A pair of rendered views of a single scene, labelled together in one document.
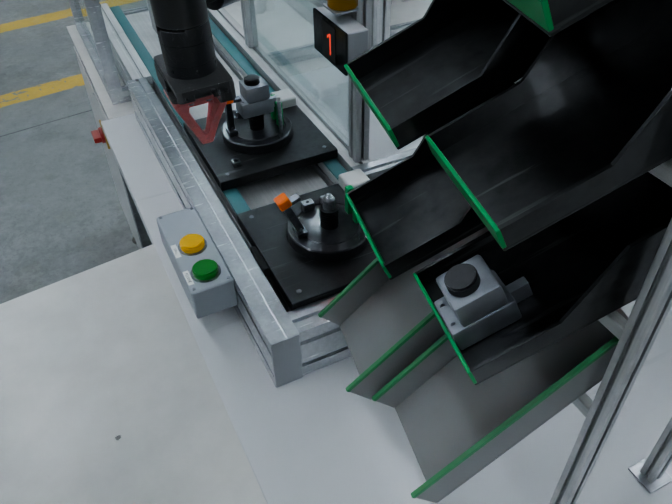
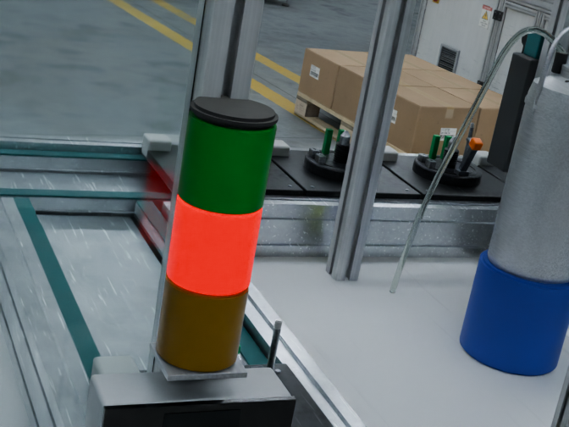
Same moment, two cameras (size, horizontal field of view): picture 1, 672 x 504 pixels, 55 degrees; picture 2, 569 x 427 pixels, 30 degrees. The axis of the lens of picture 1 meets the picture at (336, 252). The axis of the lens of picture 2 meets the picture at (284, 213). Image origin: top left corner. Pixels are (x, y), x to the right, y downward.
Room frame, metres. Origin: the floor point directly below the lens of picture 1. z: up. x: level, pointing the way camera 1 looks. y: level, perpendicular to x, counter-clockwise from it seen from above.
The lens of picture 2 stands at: (0.99, 0.56, 1.56)
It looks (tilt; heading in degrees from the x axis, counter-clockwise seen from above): 19 degrees down; 270
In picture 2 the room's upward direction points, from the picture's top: 10 degrees clockwise
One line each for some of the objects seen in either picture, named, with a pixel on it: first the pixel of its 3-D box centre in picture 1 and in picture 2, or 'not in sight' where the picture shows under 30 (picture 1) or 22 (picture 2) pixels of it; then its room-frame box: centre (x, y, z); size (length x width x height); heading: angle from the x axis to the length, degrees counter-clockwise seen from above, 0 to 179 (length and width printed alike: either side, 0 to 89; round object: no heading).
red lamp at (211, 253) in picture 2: not in sight; (213, 240); (1.04, -0.02, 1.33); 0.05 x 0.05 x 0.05
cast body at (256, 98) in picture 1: (258, 93); not in sight; (1.13, 0.14, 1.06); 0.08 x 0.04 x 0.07; 116
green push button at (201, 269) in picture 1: (205, 271); not in sight; (0.73, 0.21, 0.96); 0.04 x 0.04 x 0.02
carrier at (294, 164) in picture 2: not in sight; (342, 149); (0.92, -1.43, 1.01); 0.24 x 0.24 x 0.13; 26
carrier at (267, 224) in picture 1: (329, 212); not in sight; (0.81, 0.01, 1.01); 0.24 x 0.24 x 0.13; 26
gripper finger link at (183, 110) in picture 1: (197, 104); not in sight; (0.69, 0.16, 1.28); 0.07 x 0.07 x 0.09; 25
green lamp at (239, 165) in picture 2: not in sight; (226, 158); (1.04, -0.02, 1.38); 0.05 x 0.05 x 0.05
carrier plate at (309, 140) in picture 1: (258, 139); not in sight; (1.12, 0.15, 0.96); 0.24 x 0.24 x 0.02; 26
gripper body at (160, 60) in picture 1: (188, 52); not in sight; (0.68, 0.16, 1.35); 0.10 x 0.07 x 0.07; 25
